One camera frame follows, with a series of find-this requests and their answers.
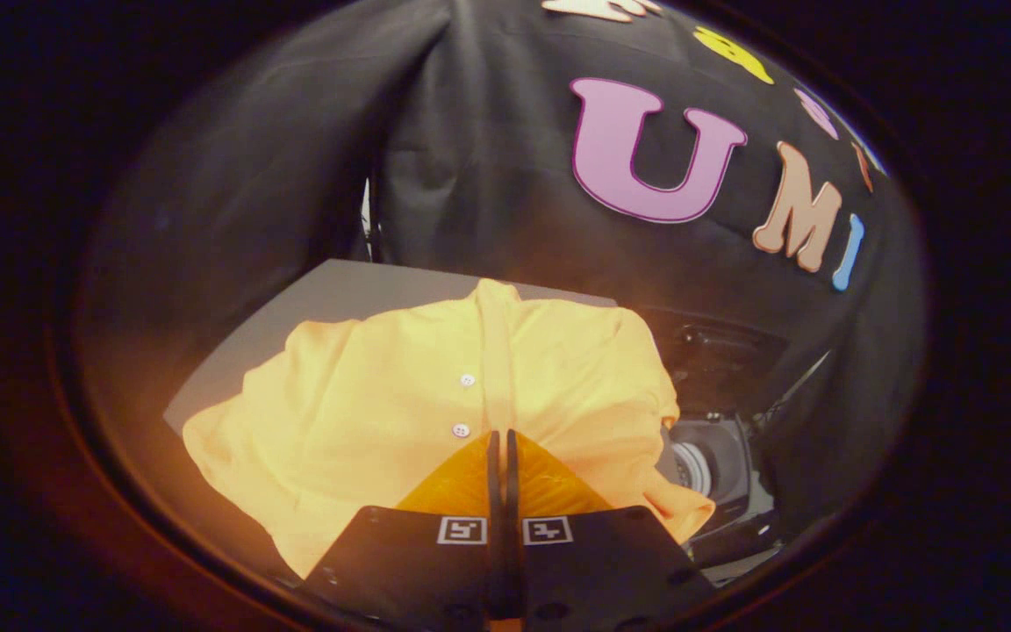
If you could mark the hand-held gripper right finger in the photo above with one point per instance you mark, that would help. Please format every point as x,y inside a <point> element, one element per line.
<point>602,570</point>

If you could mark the black backdrop cloth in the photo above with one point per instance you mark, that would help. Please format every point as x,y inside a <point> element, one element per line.
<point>488,175</point>

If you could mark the grey washing machine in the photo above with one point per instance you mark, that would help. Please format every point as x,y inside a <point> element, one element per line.
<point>716,456</point>

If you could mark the dark washing machine lid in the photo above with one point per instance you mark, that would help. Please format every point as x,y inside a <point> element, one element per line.
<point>716,360</point>

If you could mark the yellow button shirt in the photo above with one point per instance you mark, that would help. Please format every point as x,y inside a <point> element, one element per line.
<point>356,412</point>

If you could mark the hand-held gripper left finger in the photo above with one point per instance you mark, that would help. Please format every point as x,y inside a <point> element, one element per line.
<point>409,570</point>

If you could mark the grey cabinet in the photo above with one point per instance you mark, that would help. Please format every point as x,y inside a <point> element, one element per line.
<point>339,294</point>

